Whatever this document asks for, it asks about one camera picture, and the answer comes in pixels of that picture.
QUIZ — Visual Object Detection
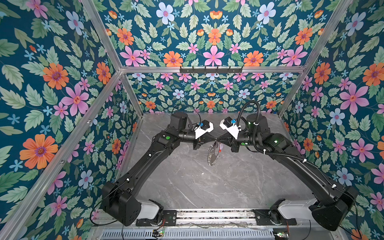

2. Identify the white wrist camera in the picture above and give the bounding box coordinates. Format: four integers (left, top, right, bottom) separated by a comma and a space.
194, 120, 214, 140
220, 117, 241, 140

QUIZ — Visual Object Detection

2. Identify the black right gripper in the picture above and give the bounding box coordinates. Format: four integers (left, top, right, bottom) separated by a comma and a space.
216, 131, 261, 153

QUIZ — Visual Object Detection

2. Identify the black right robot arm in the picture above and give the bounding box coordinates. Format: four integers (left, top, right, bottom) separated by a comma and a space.
217, 108, 358, 231

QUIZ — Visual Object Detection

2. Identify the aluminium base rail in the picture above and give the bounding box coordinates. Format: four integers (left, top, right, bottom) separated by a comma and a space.
92, 208, 340, 230

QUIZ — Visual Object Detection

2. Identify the steel keyring with red handle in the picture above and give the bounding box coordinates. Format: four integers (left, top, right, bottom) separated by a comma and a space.
207, 141, 223, 166

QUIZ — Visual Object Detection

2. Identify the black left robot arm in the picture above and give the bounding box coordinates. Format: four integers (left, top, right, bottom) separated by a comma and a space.
101, 112, 215, 227

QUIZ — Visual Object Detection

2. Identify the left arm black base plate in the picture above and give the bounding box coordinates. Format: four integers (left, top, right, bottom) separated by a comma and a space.
135, 210, 178, 228

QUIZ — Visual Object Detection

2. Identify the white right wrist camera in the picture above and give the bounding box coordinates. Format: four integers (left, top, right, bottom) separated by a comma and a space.
220, 117, 241, 140

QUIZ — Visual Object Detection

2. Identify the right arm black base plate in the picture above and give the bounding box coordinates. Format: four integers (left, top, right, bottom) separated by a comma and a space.
252, 209, 298, 226

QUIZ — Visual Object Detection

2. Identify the black hook rail on wall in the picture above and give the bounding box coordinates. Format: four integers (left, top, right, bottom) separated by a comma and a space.
179, 66, 243, 74

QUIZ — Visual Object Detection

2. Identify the white perforated cable duct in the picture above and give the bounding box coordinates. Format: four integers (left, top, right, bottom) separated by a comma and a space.
101, 228, 275, 240

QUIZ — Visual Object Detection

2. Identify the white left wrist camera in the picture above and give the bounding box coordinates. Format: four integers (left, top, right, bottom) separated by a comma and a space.
194, 120, 214, 140

